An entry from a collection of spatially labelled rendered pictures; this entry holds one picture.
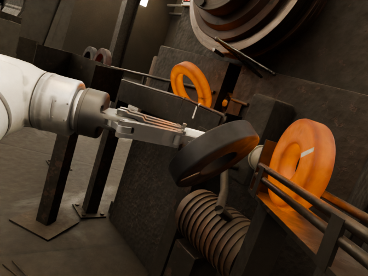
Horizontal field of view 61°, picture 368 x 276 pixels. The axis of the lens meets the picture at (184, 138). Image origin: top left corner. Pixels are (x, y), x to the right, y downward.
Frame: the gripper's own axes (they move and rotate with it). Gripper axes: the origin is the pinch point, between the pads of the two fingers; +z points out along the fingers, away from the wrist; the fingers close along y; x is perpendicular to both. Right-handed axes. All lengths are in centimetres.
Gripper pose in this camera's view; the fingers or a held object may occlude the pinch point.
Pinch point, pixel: (203, 142)
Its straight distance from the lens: 50.6
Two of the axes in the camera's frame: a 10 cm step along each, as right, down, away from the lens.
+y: 0.4, 2.1, -9.8
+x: 2.6, -9.5, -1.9
